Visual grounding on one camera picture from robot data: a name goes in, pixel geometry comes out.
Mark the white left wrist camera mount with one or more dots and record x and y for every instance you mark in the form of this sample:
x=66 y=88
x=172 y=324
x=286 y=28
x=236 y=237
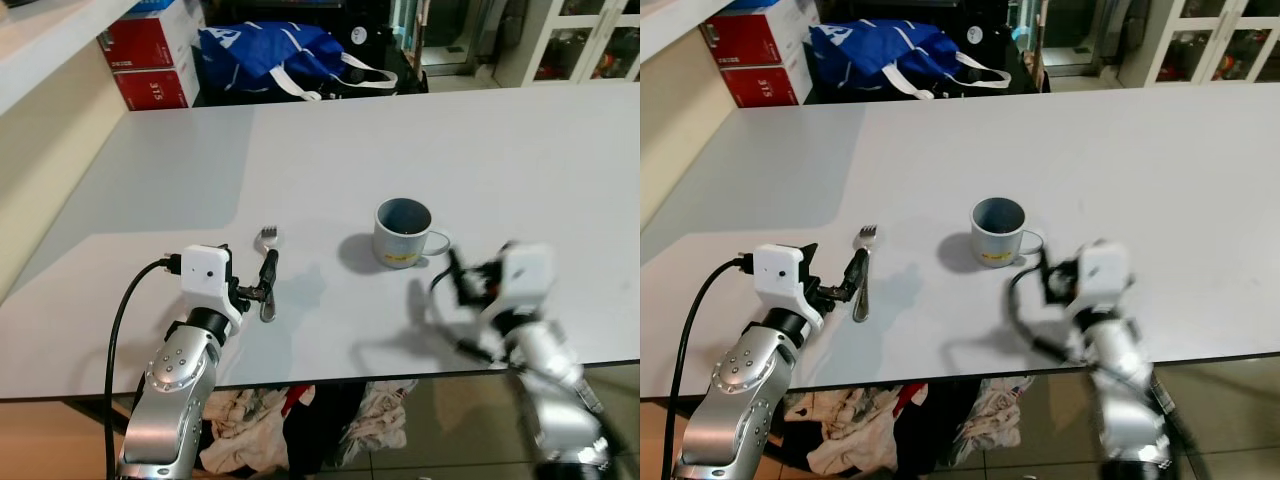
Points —
x=780 y=278
x=205 y=275

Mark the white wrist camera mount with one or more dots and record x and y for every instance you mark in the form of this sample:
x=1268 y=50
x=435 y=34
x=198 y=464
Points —
x=1102 y=272
x=780 y=278
x=525 y=275
x=205 y=275

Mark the white counter ledge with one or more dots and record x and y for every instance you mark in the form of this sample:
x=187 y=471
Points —
x=670 y=18
x=45 y=35

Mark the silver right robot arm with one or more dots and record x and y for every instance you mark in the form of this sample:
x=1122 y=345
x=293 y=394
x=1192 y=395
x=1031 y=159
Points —
x=550 y=380
x=1120 y=385

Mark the grey-blue mug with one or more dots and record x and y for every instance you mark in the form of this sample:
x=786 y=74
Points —
x=997 y=242
x=402 y=245

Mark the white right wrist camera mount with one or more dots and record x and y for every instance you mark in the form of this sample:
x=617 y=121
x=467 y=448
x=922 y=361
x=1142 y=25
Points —
x=1102 y=272
x=525 y=275

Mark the pile of clothes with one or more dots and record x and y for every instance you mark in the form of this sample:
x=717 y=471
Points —
x=250 y=430
x=850 y=430

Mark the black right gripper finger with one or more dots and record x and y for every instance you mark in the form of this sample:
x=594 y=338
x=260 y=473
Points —
x=455 y=265
x=1041 y=265

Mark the silver metal fork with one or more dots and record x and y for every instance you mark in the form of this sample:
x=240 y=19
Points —
x=267 y=238
x=866 y=237

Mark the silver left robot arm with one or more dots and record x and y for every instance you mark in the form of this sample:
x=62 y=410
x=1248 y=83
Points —
x=735 y=385
x=175 y=380

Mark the large red cardboard box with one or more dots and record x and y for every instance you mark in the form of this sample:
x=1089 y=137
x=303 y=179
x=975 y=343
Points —
x=150 y=35
x=755 y=35

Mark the small red cardboard box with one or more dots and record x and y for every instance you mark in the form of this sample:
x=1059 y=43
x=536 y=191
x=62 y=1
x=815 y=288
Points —
x=155 y=88
x=765 y=86

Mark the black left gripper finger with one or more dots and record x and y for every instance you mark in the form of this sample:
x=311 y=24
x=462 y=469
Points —
x=269 y=272
x=857 y=272

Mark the white glass-door cabinet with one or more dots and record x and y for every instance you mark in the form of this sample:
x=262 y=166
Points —
x=1200 y=40
x=565 y=40

